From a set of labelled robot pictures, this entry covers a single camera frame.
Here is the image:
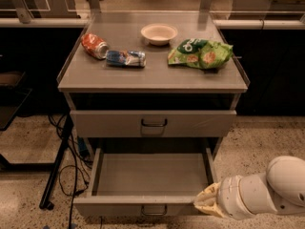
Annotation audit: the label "white paper bowl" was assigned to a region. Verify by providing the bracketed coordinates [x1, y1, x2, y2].
[141, 24, 178, 46]

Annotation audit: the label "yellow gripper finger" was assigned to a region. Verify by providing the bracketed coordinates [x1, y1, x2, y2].
[193, 182, 227, 219]

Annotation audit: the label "crushed blue soda can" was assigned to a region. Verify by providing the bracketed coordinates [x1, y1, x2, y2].
[106, 51, 146, 68]

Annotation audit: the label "crushed red soda can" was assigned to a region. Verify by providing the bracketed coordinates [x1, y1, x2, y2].
[81, 33, 109, 60]

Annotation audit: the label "black stand leg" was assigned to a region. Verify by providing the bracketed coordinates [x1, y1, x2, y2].
[39, 115, 73, 210]

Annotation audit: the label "grey top drawer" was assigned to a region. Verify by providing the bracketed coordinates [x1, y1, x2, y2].
[71, 110, 236, 137]

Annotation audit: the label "grey drawer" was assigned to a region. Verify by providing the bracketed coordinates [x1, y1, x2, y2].
[71, 110, 236, 137]
[74, 149, 216, 217]

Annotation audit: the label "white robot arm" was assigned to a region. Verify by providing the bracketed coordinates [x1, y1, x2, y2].
[193, 156, 305, 220]

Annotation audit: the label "green chip bag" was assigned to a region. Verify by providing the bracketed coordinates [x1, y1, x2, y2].
[168, 38, 233, 70]

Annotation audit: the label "grey drawer cabinet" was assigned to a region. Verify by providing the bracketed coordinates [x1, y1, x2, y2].
[58, 11, 248, 152]

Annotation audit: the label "black floor cables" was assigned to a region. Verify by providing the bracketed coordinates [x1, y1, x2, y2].
[47, 113, 104, 229]

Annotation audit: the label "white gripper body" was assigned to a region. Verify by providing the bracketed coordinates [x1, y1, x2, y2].
[217, 176, 254, 220]

